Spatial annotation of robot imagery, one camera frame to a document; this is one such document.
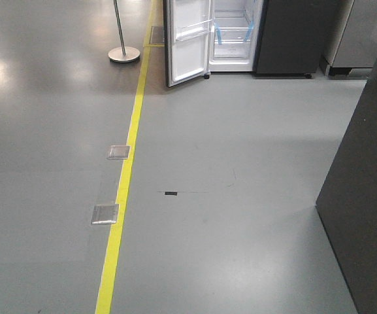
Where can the open fridge door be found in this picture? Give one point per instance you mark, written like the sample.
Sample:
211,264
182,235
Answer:
185,60

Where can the dark grey fridge body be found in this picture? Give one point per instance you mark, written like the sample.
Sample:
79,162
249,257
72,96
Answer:
287,40

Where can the silver floor outlet plate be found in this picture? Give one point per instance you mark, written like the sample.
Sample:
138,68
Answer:
118,152

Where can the clear crisper drawer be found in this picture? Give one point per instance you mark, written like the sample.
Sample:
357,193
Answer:
226,35

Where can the middle clear door bin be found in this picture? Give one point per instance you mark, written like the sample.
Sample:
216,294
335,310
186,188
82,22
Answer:
183,33

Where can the grey kitchen island cabinet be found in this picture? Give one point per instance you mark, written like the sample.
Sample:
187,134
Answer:
347,203

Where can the stainless appliance at right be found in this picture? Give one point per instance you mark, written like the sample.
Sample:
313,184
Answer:
351,47

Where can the metal stanchion post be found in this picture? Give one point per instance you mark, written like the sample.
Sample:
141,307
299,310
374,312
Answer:
123,53

